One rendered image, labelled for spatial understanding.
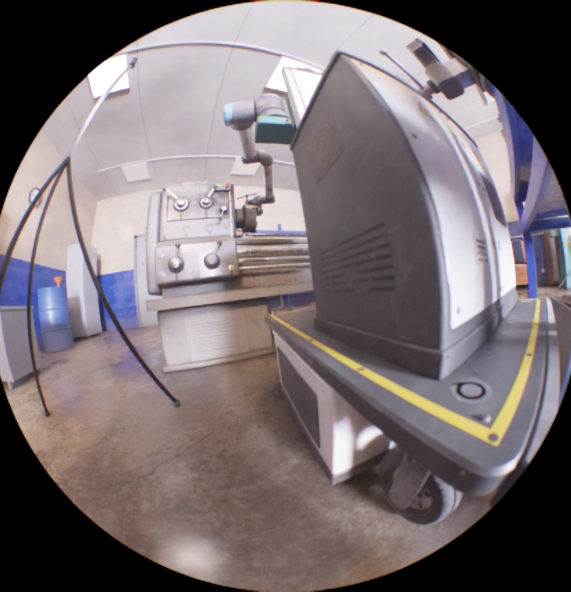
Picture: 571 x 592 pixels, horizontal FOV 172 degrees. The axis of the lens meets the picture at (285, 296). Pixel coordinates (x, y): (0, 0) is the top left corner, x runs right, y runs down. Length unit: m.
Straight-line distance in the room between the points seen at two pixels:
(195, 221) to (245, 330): 0.83
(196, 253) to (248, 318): 0.54
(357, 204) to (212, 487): 0.63
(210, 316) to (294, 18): 3.29
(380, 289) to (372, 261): 0.04
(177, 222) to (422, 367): 1.40
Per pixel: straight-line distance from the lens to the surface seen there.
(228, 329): 1.27
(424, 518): 0.40
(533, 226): 1.48
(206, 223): 1.38
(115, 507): 0.61
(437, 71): 0.71
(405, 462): 0.31
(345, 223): 0.31
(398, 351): 0.24
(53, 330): 3.34
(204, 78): 3.31
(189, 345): 1.28
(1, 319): 1.90
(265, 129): 1.04
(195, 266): 1.17
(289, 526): 0.45
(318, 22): 3.10
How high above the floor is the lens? 0.42
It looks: 2 degrees down
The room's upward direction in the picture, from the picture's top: 7 degrees counter-clockwise
